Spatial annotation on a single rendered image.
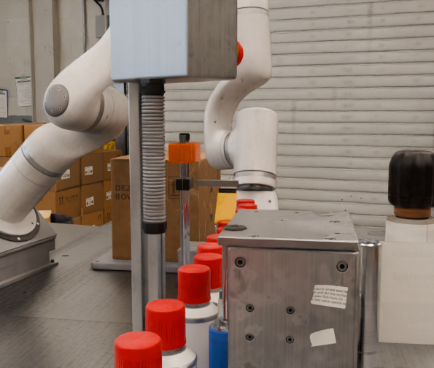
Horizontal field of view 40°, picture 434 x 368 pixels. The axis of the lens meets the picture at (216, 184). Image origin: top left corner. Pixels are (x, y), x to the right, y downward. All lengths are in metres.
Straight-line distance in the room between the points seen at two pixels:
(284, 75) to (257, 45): 4.21
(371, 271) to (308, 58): 4.58
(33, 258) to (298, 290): 1.17
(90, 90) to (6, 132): 3.53
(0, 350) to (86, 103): 0.53
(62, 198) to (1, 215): 3.19
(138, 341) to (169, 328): 0.07
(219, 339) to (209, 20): 0.44
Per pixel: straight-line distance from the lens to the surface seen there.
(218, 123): 1.21
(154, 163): 0.80
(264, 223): 0.52
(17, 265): 1.54
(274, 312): 0.48
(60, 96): 1.32
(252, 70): 1.16
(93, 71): 1.33
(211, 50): 0.80
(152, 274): 0.95
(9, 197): 1.50
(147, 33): 0.83
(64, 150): 1.43
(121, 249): 1.60
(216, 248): 0.69
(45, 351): 1.10
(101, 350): 1.08
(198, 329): 0.60
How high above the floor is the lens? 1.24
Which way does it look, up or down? 7 degrees down
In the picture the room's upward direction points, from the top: straight up
